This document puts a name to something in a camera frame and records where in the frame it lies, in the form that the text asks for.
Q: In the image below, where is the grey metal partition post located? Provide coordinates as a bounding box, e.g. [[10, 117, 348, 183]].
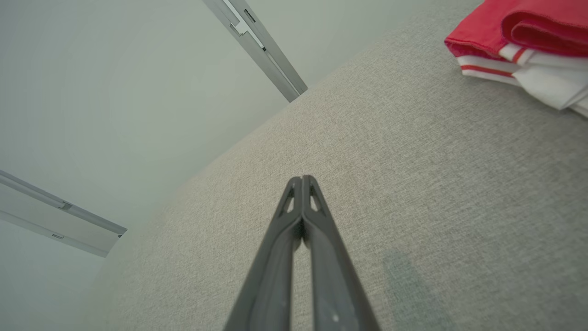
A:
[[202, 0, 309, 103]]

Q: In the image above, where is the grey metal partition rail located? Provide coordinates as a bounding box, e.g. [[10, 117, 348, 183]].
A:
[[0, 170, 128, 258]]

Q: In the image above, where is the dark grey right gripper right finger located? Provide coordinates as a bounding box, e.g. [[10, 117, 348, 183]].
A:
[[302, 175, 381, 331]]

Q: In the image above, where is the red garment with white trim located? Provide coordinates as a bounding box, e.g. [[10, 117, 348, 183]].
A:
[[444, 0, 588, 118]]

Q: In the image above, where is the grey fabric sofa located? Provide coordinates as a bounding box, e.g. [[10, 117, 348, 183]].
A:
[[78, 0, 588, 331]]

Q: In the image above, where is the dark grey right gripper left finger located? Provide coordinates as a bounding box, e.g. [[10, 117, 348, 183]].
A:
[[223, 176, 304, 331]]

